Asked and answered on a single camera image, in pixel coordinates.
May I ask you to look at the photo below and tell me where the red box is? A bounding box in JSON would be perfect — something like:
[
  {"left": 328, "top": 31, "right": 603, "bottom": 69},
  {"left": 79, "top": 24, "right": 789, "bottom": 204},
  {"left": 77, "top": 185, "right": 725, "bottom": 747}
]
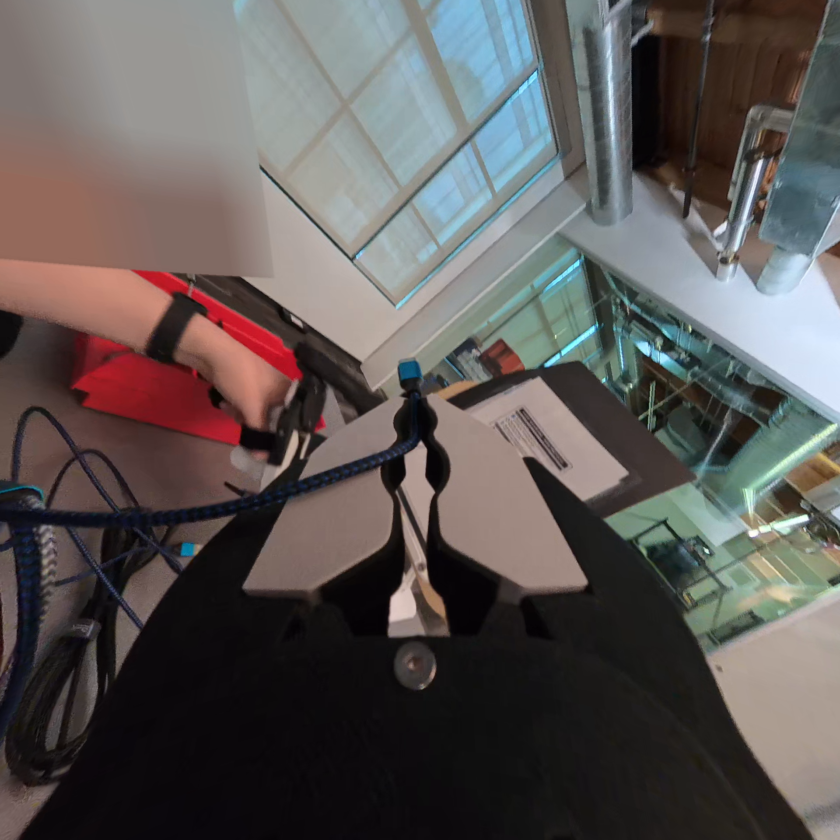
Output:
[{"left": 71, "top": 269, "right": 324, "bottom": 442}]

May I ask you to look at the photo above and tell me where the chrome pipe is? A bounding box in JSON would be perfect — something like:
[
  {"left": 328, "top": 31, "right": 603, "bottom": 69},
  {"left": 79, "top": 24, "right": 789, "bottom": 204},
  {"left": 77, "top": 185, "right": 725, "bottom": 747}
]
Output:
[{"left": 714, "top": 104, "right": 798, "bottom": 283}]

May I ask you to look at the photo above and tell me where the dark box with white label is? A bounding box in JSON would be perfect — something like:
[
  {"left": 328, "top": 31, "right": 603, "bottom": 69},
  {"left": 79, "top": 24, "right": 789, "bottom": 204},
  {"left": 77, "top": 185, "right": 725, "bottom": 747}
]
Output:
[{"left": 453, "top": 360, "right": 698, "bottom": 519}]

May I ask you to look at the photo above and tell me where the blue black braided usb-c cable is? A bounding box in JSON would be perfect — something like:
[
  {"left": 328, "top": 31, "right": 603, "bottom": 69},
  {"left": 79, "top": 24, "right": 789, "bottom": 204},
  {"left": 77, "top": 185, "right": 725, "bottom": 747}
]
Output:
[{"left": 0, "top": 357, "right": 425, "bottom": 534}]

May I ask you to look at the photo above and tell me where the thin black rod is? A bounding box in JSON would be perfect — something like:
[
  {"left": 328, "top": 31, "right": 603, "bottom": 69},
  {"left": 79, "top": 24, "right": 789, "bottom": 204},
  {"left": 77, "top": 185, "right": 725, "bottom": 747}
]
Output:
[{"left": 681, "top": 0, "right": 718, "bottom": 219}]

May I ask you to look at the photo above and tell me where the black wristband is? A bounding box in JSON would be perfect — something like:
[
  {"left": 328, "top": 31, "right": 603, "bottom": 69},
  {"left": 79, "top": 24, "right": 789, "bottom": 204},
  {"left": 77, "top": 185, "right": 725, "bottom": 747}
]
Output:
[{"left": 146, "top": 293, "right": 208, "bottom": 366}]

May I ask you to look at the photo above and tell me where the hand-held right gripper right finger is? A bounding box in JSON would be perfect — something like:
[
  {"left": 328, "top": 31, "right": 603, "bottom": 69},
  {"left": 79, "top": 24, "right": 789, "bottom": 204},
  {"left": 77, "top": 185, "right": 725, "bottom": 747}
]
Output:
[{"left": 420, "top": 394, "right": 589, "bottom": 605}]

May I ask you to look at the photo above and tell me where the person's left forearm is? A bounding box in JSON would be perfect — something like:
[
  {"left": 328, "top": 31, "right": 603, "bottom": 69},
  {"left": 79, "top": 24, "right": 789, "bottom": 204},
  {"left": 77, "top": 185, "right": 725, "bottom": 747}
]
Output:
[{"left": 0, "top": 259, "right": 198, "bottom": 383}]

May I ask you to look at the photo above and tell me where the black case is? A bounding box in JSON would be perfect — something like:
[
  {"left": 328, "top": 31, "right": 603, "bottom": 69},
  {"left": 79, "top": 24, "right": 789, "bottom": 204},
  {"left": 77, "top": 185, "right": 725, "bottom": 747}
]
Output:
[{"left": 190, "top": 276, "right": 388, "bottom": 421}]

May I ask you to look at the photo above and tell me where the white grey braided cable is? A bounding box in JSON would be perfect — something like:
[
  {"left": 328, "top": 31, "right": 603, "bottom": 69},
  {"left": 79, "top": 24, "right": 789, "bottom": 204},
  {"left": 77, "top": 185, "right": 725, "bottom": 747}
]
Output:
[{"left": 29, "top": 521, "right": 60, "bottom": 592}]

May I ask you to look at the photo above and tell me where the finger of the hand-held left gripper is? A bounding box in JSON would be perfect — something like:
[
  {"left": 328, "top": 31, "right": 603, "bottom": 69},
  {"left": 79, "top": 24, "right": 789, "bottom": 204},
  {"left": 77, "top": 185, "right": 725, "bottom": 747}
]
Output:
[{"left": 261, "top": 430, "right": 315, "bottom": 491}]

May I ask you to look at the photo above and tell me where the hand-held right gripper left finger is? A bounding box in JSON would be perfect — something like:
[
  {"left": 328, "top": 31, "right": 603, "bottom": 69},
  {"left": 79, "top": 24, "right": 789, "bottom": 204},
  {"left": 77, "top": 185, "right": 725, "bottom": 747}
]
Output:
[{"left": 241, "top": 394, "right": 424, "bottom": 605}]

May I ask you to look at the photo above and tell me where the round metal duct pipe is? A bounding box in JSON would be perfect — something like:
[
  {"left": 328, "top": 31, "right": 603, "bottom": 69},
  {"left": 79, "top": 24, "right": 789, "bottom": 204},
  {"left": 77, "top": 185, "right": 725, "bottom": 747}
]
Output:
[{"left": 581, "top": 0, "right": 635, "bottom": 227}]

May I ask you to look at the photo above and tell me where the large paned window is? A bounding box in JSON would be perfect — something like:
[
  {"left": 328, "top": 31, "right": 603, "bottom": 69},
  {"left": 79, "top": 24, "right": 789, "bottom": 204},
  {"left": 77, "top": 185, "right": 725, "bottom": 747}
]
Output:
[{"left": 235, "top": 0, "right": 586, "bottom": 309}]

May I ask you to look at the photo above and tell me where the large galvanized duct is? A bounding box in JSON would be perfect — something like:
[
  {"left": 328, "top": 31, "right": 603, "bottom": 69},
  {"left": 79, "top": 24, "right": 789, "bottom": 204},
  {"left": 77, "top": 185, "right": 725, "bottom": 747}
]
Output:
[{"left": 755, "top": 0, "right": 840, "bottom": 296}]

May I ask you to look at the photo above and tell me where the orange crate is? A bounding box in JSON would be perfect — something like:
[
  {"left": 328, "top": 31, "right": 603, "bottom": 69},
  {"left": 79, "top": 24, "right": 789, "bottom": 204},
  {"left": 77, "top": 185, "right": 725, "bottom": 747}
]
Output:
[{"left": 481, "top": 338, "right": 526, "bottom": 376}]

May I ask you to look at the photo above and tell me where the person's left hand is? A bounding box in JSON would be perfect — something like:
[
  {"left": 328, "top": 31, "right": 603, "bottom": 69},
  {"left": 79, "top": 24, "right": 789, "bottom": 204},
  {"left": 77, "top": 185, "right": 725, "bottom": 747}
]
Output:
[{"left": 184, "top": 351, "right": 304, "bottom": 460}]

